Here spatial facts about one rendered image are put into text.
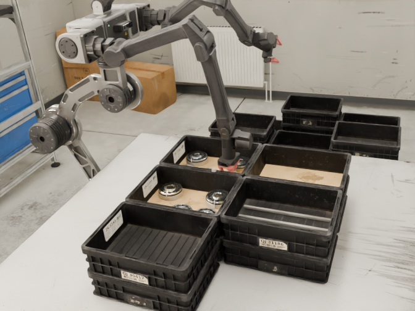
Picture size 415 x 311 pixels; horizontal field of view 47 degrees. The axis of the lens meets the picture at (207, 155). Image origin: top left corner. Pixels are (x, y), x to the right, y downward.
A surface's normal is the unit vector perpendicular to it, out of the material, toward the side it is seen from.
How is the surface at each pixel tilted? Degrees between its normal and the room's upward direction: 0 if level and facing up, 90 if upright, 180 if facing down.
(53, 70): 90
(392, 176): 0
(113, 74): 90
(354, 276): 0
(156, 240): 0
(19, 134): 90
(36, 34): 90
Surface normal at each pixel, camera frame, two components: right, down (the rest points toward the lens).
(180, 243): -0.07, -0.88
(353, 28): -0.35, 0.47
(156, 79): 0.84, 0.18
